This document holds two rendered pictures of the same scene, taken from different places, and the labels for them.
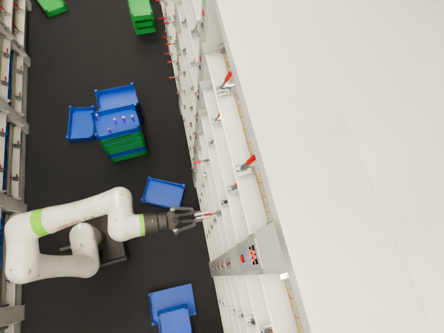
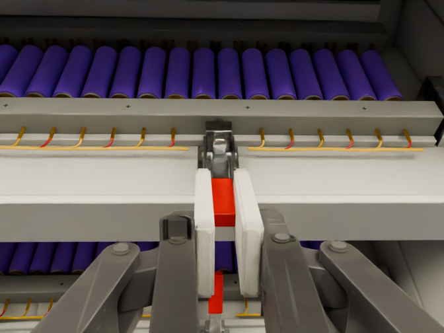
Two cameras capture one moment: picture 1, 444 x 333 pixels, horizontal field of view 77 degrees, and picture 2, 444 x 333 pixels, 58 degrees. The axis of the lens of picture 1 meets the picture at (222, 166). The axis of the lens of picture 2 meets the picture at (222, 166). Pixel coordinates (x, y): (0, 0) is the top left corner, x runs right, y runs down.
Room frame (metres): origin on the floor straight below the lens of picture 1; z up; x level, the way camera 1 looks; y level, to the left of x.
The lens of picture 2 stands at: (0.21, 0.15, 1.07)
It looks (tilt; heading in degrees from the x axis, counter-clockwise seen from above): 29 degrees down; 296
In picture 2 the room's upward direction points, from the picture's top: 1 degrees clockwise
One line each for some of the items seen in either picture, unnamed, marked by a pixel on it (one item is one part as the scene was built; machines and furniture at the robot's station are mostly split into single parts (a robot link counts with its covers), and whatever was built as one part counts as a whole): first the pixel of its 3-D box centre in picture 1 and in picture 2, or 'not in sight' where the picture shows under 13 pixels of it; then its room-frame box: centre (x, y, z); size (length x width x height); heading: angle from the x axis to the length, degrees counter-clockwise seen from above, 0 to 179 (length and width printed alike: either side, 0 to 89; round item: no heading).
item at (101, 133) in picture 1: (115, 121); not in sight; (0.83, 0.81, 0.44); 0.30 x 0.20 x 0.08; 125
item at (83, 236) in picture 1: (86, 238); not in sight; (0.04, 0.62, 0.51); 0.16 x 0.13 x 0.19; 32
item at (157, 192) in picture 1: (163, 193); not in sight; (0.54, 0.38, 0.04); 0.30 x 0.20 x 0.08; 95
